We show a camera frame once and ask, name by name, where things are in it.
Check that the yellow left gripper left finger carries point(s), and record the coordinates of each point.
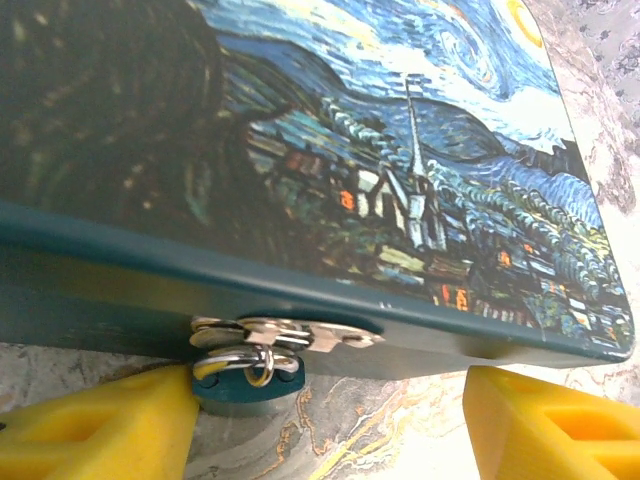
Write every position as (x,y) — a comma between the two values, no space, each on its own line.
(90,430)

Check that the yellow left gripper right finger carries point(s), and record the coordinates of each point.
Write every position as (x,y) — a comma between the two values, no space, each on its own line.
(550,430)

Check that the teal padlock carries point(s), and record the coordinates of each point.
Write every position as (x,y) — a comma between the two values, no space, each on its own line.
(235,392)

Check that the silver box latch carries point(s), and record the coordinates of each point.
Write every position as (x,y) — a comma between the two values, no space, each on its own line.
(345,339)

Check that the starry night painted box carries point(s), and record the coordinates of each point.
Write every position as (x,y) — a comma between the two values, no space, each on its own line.
(300,150)

